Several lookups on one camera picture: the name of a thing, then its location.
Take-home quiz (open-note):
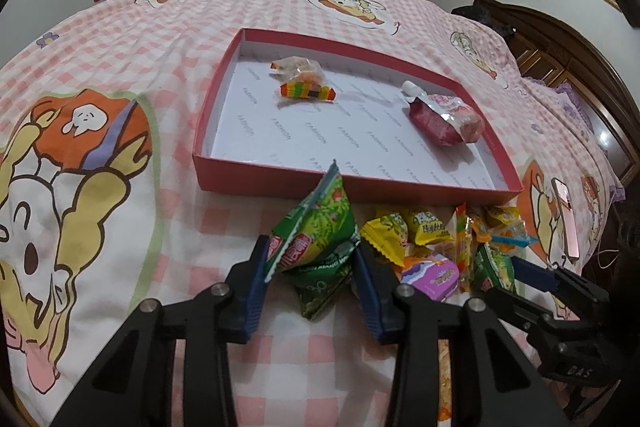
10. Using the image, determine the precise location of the green pea snack bag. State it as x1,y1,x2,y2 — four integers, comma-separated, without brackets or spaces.
472,243,515,293

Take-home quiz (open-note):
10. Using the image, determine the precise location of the orange rice cracker pack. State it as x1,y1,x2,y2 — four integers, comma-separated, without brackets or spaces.
437,339,452,427

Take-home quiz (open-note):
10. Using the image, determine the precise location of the purple candy tin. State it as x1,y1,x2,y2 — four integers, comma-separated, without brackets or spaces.
399,254,460,301

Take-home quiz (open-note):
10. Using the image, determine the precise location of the burger gummy packet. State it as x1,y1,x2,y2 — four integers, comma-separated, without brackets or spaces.
454,204,473,291

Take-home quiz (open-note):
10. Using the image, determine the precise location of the dark green snack bag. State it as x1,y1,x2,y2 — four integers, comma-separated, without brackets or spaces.
284,253,352,321

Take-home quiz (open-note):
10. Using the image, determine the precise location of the yellow candy wrapper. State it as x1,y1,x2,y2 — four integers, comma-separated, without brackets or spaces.
405,210,454,247
360,212,410,267

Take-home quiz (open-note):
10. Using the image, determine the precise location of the green triangular snack bag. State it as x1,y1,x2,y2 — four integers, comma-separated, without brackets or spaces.
265,161,360,282

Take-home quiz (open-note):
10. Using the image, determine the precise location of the pink peach jelly pouch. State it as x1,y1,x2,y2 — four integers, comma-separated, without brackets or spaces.
401,80,485,146

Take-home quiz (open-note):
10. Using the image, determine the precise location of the clear rainbow candy packet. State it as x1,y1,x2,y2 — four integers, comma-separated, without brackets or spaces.
270,56,336,102

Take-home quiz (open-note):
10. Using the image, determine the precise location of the clear blue-edged snack packet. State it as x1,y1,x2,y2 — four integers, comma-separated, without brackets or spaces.
470,206,538,256

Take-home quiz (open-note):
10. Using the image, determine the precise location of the pink smartphone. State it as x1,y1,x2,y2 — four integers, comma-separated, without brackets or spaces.
551,178,580,265

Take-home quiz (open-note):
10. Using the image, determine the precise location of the pink shallow cardboard box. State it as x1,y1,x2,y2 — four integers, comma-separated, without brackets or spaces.
193,28,523,206

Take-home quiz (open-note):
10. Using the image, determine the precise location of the dark wooden headboard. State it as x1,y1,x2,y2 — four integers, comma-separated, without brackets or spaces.
451,0,639,190

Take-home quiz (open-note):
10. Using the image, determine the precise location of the pink checkered cartoon bedsheet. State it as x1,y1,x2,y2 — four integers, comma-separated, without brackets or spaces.
1,0,625,426

